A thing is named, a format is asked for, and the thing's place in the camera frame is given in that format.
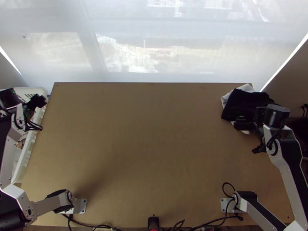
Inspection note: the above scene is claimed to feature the black cable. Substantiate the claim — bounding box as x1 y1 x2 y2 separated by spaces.
23 120 44 132
251 137 277 154
63 213 114 231
166 214 244 231
222 182 241 200

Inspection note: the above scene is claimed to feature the white laundry basket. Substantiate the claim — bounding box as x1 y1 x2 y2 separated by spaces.
0 86 48 184

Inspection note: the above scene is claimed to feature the dark t-shirt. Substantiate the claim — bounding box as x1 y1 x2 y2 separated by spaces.
221 88 281 122

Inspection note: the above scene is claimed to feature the white garment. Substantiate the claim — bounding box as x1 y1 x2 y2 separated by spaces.
220 83 256 135

